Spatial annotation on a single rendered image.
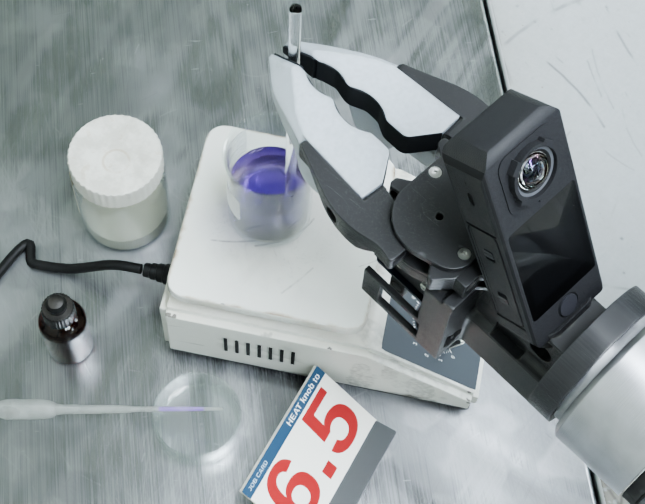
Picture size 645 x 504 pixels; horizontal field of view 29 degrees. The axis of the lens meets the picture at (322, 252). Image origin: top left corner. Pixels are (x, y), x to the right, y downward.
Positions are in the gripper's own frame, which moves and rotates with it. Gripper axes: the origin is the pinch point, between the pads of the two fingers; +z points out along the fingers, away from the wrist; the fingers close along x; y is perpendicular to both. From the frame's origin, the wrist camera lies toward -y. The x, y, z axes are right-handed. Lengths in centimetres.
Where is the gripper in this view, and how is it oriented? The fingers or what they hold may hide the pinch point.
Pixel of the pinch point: (297, 59)
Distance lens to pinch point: 60.5
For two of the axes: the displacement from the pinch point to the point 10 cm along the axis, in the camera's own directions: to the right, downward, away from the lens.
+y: -0.4, 4.4, 9.0
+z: -6.9, -6.6, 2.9
